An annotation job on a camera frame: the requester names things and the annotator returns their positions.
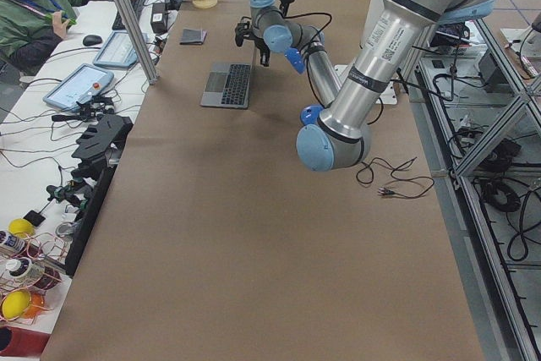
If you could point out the grey laptop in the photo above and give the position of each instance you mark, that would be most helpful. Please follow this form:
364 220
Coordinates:
229 81

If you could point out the blue desk lamp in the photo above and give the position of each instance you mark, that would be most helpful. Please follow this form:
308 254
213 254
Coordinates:
311 113

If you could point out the folded grey cloth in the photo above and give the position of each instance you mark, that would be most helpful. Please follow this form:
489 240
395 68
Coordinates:
193 36

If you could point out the black box on desk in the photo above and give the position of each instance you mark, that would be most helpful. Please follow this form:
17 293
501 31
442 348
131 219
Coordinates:
159 18

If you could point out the far teach pendant tablet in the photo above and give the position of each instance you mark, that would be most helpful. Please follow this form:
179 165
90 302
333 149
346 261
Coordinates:
117 52

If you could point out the teach pendant tablet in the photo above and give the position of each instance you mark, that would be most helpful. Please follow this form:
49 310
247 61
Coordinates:
117 52
79 87

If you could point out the black computer mouse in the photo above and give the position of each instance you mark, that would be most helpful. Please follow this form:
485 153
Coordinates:
92 40

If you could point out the near teach pendant tablet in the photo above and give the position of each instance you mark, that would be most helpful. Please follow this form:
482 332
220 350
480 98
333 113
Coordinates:
79 87

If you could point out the black tool rack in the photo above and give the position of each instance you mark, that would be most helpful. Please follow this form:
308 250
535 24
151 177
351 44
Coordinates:
94 147

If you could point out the person in green jacket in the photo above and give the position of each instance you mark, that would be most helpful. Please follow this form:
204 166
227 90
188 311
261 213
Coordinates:
32 29

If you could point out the yellow ball upper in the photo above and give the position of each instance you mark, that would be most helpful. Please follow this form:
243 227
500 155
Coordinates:
21 227

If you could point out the yellow ball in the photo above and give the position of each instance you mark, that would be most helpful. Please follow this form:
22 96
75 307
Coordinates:
21 227
16 305

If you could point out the yellow ball lower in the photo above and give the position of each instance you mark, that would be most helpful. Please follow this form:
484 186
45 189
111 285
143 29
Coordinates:
16 305

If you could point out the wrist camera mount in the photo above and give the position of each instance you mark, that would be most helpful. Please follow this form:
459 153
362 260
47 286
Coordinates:
243 31

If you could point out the aluminium frame post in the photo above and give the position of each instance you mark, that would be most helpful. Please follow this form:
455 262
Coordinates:
127 13

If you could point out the copper wire basket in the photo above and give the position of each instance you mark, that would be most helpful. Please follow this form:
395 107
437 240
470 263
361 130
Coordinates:
24 267

